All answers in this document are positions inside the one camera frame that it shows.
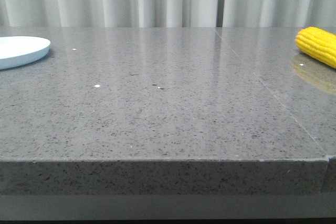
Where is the yellow corn cob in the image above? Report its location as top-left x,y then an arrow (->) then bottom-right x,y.
295,27 -> 335,69

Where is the light blue round plate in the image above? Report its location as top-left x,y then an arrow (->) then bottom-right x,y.
1,36 -> 51,70

